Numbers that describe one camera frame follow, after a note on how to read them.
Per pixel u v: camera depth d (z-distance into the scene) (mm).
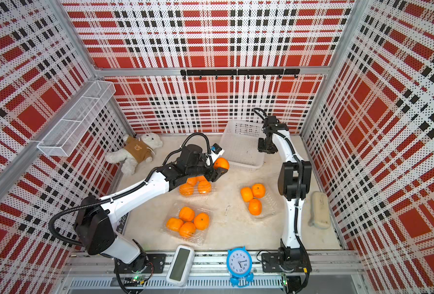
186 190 887
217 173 705
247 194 884
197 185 908
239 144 1150
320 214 841
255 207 839
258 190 908
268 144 848
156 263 735
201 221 808
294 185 590
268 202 906
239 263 718
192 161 622
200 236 734
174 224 784
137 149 1043
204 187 876
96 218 415
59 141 685
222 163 751
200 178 728
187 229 768
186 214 834
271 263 734
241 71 890
